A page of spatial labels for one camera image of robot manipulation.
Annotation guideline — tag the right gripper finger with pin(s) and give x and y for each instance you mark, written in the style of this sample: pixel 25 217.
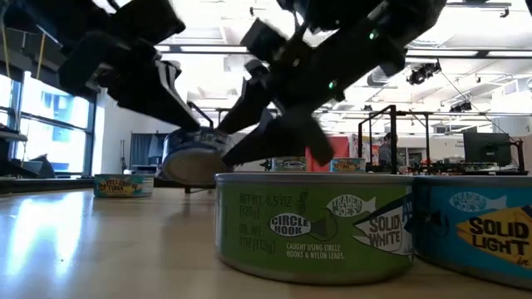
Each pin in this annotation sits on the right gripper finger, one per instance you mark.
pixel 249 104
pixel 287 133

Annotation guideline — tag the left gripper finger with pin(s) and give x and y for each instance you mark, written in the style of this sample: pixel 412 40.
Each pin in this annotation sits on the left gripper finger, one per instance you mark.
pixel 158 104

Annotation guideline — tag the green tuna can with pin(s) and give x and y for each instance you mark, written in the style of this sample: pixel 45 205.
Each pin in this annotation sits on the green tuna can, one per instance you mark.
pixel 291 232
pixel 291 165

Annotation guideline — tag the blue tuna can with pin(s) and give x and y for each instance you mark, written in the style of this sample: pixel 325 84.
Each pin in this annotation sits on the blue tuna can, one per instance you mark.
pixel 195 166

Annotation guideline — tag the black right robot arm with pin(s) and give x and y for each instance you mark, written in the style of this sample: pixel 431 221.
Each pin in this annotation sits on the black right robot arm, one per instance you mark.
pixel 395 25

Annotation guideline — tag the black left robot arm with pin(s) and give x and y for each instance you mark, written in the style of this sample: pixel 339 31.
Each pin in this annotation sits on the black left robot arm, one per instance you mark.
pixel 25 25

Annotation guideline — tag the dark grey partition curtain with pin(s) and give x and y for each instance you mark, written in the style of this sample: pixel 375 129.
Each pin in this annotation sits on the dark grey partition curtain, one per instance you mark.
pixel 143 149

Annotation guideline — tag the orange-red hanging cloth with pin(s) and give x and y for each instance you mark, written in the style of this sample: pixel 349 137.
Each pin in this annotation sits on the orange-red hanging cloth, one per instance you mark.
pixel 338 149

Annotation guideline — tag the person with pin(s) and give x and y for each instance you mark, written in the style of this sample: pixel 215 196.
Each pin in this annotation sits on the person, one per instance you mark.
pixel 384 153

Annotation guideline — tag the large glass window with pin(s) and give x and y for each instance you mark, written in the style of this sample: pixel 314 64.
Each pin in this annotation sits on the large glass window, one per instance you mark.
pixel 54 145

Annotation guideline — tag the black ceiling spotlight cluster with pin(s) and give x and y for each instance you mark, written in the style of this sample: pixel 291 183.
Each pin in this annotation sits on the black ceiling spotlight cluster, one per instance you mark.
pixel 422 74

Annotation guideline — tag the black computer monitor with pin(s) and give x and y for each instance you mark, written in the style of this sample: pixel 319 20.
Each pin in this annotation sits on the black computer monitor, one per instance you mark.
pixel 486 149

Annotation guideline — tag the black desk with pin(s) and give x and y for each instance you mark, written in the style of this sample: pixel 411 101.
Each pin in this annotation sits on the black desk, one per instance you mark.
pixel 490 171

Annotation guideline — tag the black ceiling track light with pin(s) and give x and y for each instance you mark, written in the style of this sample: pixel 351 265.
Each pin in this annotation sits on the black ceiling track light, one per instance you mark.
pixel 504 12

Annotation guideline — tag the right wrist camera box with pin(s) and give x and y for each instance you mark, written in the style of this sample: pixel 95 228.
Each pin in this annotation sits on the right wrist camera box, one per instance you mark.
pixel 262 39

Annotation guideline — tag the silver ventilation duct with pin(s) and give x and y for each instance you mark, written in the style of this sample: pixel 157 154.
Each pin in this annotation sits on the silver ventilation duct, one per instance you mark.
pixel 380 76

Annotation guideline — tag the wooden shelf black metal frame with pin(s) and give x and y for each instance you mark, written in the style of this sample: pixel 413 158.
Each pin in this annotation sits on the wooden shelf black metal frame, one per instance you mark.
pixel 393 141

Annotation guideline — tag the black table frame rail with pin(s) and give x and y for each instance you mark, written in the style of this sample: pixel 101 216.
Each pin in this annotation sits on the black table frame rail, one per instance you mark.
pixel 50 184

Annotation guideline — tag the black overhead frame beam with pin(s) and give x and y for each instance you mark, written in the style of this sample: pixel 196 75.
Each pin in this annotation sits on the black overhead frame beam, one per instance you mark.
pixel 482 53

